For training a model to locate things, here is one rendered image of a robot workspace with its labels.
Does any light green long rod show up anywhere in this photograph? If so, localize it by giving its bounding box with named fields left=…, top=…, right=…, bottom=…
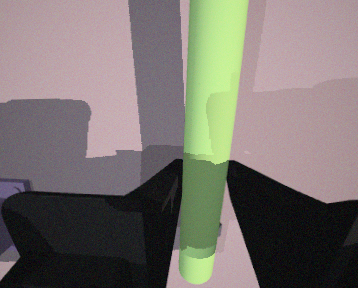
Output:
left=179, top=0, right=249, bottom=284

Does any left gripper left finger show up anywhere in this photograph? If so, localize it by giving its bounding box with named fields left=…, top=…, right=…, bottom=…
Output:
left=1, top=159, right=183, bottom=288

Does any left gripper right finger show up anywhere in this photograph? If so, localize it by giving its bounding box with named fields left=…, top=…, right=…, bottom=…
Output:
left=226, top=160, right=358, bottom=288

